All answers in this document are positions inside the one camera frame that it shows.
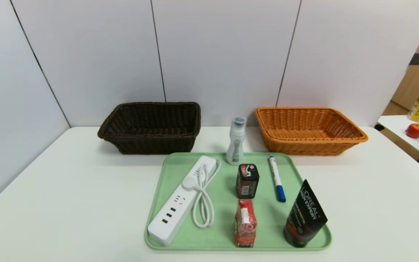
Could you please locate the white bottle with clear cap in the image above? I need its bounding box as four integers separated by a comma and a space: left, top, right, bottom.
226, 116, 247, 166

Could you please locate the black pink chewing gum box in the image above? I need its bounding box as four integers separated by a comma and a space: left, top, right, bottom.
236, 163, 260, 199

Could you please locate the red snack packet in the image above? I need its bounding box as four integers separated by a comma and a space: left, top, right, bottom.
234, 199, 258, 248

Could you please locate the black cosmetic tube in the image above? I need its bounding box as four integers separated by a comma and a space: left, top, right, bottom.
283, 179, 328, 248

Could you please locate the dark brown wicker basket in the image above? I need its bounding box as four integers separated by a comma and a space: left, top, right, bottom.
97, 102, 201, 155

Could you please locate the orange wicker basket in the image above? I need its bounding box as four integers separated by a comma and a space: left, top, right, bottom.
255, 106, 369, 156

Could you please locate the white marker with blue cap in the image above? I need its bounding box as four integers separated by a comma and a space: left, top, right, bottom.
268, 156, 287, 203

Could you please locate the light green plastic tray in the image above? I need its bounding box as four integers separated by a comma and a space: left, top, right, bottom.
144, 152, 332, 251

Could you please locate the white power strip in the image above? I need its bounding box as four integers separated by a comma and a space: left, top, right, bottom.
147, 155, 218, 247

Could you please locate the white side table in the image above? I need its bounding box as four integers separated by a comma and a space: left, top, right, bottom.
378, 115, 419, 159

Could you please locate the wooden cabinet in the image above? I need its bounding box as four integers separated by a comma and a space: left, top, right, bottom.
382, 2, 419, 116

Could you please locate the white power strip cable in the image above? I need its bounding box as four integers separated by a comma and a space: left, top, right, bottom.
182, 159, 222, 229

